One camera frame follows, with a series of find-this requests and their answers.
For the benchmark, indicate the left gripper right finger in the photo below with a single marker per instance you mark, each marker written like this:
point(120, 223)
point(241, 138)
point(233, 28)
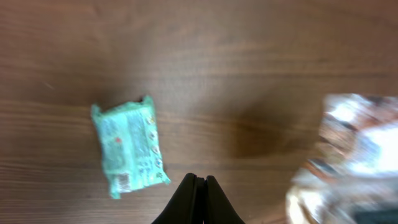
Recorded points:
point(218, 208)

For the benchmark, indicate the beige brown food pouch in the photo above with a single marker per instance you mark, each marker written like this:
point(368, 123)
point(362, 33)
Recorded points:
point(352, 177)

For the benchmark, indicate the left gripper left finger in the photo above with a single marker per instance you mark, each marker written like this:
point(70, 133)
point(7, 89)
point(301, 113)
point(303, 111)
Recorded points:
point(179, 209)

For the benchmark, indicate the teal snack packet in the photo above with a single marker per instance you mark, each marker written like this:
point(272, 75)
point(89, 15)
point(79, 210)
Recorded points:
point(131, 157)

